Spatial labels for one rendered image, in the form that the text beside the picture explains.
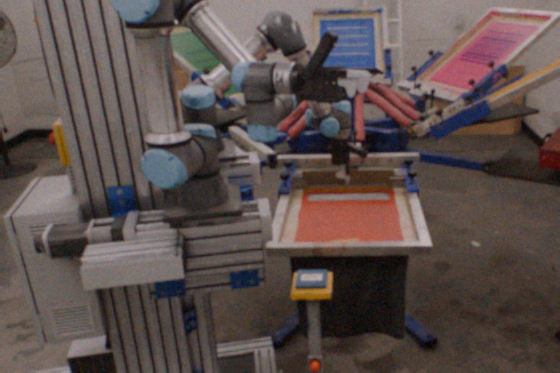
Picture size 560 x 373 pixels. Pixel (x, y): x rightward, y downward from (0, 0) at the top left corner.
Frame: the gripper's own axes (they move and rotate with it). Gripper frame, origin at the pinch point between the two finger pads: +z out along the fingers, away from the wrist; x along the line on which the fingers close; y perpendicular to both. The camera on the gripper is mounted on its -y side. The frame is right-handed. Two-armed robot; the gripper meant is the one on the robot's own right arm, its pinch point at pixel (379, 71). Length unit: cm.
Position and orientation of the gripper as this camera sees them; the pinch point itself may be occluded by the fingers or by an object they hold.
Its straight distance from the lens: 133.7
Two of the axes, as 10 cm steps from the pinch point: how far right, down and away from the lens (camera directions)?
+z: 9.7, 0.8, -2.4
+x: -2.6, 2.7, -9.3
